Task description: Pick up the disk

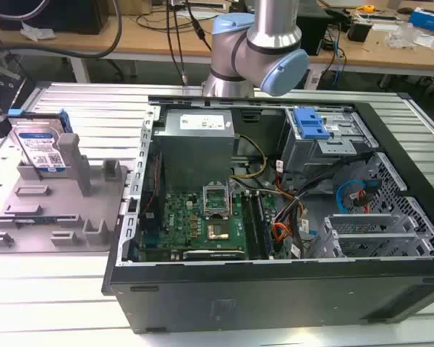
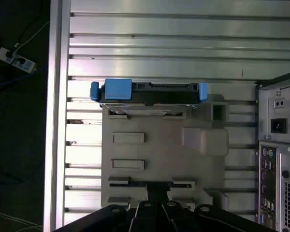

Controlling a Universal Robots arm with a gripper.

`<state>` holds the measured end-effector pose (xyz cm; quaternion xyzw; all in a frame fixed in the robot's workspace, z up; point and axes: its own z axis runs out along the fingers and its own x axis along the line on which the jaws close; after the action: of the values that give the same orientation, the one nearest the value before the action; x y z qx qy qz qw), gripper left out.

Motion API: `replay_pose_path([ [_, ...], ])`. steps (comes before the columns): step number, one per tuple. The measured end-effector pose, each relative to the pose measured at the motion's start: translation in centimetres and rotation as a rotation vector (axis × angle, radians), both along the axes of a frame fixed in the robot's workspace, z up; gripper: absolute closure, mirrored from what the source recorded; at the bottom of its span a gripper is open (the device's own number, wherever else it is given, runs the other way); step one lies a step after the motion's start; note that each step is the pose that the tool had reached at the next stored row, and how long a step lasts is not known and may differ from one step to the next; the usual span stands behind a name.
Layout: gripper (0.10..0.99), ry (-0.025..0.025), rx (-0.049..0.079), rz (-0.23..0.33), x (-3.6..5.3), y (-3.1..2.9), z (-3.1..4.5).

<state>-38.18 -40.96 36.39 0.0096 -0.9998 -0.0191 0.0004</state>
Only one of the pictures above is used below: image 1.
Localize grey disk bay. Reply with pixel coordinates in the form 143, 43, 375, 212
310, 213, 434, 259

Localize hard disk in blue carrier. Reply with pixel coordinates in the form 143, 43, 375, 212
7, 109, 72, 174

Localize socket cover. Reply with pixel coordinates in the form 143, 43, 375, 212
202, 179, 229, 192

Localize CPU socket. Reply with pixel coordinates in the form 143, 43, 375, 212
201, 182, 233, 220

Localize grey power supply unit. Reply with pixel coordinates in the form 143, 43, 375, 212
152, 108, 237, 192

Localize green motherboard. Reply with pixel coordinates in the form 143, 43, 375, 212
138, 187, 286, 262

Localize blue drive bay latch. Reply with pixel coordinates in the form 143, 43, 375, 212
293, 106, 331, 140

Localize grey metal drive cage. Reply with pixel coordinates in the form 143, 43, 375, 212
278, 106, 379, 174

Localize black open PC case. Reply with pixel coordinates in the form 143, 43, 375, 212
101, 94, 434, 335

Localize wooden desk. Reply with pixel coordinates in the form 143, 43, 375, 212
0, 0, 434, 77

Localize grey plastic parts rack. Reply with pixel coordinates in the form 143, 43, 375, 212
0, 132, 135, 254

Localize black desktop computer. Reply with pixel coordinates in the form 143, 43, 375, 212
296, 4, 334, 56

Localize RAM stick on rack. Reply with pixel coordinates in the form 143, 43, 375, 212
0, 214, 79, 223

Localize black box on desk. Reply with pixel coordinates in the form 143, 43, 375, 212
347, 19, 372, 43

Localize blue cardboard box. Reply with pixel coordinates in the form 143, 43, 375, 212
409, 7, 434, 35

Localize yellow power wires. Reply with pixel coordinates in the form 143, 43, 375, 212
229, 133, 268, 179

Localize orange wire bundle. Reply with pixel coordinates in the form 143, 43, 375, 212
272, 202, 308, 244

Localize blue SATA wire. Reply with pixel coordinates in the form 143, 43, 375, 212
336, 179, 370, 215

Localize black hanging cable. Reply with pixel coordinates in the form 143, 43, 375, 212
165, 0, 213, 86

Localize thick grey cable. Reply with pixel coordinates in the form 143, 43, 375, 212
0, 0, 124, 60

